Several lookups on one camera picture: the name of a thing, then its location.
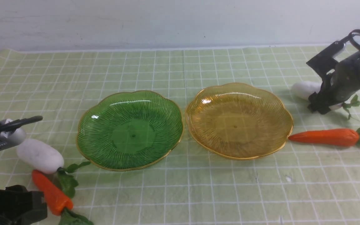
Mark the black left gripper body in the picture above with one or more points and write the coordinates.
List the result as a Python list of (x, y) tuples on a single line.
[(18, 206)]

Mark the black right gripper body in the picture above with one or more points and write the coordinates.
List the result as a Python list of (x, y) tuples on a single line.
[(337, 87)]

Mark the white radish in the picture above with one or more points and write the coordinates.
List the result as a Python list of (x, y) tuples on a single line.
[(49, 161), (304, 89)]

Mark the orange carrot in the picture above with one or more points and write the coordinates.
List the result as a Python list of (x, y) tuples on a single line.
[(58, 202), (343, 137)]

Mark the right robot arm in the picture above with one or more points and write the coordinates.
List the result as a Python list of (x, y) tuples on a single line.
[(340, 80)]

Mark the amber plastic plate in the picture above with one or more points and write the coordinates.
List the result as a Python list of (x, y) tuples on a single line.
[(238, 121)]

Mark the green plastic plate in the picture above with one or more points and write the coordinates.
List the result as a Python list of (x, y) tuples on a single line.
[(129, 130)]

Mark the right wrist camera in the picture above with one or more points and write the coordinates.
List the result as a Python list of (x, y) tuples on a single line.
[(324, 61)]

